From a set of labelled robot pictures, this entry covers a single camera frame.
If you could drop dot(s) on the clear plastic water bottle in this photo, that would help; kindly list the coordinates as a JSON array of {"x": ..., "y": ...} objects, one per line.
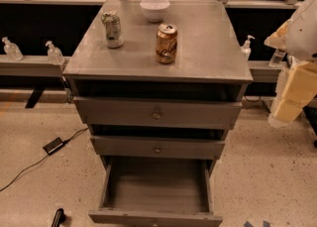
[{"x": 277, "y": 58}]

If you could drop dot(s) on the black power adapter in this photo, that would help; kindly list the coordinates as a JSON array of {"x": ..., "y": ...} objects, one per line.
[{"x": 53, "y": 146}]

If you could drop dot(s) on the clear pump bottle right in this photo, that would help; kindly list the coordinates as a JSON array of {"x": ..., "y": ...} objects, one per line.
[{"x": 246, "y": 47}]

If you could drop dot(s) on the grey top drawer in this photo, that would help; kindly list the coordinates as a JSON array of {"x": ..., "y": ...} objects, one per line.
[{"x": 158, "y": 113}]

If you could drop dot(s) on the clear pump bottle far left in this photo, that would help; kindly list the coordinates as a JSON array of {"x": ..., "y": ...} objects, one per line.
[{"x": 12, "y": 50}]

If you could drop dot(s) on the black cylinder on floor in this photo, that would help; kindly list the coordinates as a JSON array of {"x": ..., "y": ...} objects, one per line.
[{"x": 59, "y": 218}]

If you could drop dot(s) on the grey open bottom drawer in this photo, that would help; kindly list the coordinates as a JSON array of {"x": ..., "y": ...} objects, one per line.
[{"x": 155, "y": 192}]

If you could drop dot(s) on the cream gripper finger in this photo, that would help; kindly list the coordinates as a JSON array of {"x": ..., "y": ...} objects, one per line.
[{"x": 295, "y": 89}]

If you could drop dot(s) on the orange soda can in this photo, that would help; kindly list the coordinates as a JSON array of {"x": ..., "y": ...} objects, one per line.
[{"x": 166, "y": 44}]

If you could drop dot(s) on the clear pump bottle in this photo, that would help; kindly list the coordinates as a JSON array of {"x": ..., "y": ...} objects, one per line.
[
  {"x": 54, "y": 54},
  {"x": 246, "y": 47},
  {"x": 12, "y": 50}
]

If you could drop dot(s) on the grey middle drawer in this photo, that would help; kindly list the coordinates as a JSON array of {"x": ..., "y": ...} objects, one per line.
[{"x": 157, "y": 147}]

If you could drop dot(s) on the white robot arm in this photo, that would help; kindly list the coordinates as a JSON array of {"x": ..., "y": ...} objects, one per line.
[{"x": 298, "y": 35}]

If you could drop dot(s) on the grey metal drawer cabinet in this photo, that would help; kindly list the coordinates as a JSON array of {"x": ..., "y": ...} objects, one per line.
[{"x": 209, "y": 65}]

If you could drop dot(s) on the white bowl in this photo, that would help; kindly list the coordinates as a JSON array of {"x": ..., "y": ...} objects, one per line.
[{"x": 154, "y": 10}]

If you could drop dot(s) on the green white soda can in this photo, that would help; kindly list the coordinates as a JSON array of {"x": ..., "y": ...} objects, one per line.
[{"x": 113, "y": 33}]

